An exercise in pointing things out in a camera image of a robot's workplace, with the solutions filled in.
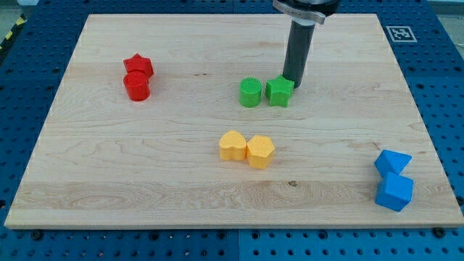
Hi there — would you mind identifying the robot arm flange with clamp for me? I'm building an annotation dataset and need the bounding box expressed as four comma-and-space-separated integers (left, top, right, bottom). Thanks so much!
273, 0, 341, 25

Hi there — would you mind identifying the red cylinder block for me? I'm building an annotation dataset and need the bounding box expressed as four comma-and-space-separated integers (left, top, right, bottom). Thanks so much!
123, 71, 150, 102

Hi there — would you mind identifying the light wooden board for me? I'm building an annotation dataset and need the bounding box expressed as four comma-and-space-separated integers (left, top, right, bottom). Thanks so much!
5, 14, 463, 229

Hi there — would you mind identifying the yellow black hazard tape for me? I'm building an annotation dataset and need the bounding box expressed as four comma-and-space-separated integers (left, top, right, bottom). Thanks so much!
1, 13, 27, 51

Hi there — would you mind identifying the yellow hexagon block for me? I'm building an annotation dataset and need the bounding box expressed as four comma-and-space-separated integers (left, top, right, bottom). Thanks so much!
246, 135, 275, 169

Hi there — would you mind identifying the red star block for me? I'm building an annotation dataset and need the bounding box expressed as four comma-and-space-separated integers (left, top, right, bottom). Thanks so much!
123, 53, 154, 79

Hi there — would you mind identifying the blue cube block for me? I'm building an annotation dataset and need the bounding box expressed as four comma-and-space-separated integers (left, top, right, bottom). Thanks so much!
375, 173, 414, 212

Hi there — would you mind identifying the green star block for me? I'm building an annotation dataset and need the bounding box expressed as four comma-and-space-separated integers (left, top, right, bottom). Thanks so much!
265, 75, 294, 107

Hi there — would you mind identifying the blue triangle block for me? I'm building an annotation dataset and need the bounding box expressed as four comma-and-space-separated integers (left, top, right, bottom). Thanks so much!
374, 149, 413, 178

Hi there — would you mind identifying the green cylinder block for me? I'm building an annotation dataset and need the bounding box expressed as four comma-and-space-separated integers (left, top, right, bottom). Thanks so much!
239, 78, 262, 108

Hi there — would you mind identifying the yellow heart block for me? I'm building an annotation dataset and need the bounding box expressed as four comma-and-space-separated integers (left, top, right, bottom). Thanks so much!
219, 130, 247, 160

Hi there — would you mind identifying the white fiducial marker tag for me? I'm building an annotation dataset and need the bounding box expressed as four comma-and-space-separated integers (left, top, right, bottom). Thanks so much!
386, 25, 417, 43

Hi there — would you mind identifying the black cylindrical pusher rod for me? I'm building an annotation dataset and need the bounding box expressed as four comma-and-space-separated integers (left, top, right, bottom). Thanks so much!
283, 20, 315, 88

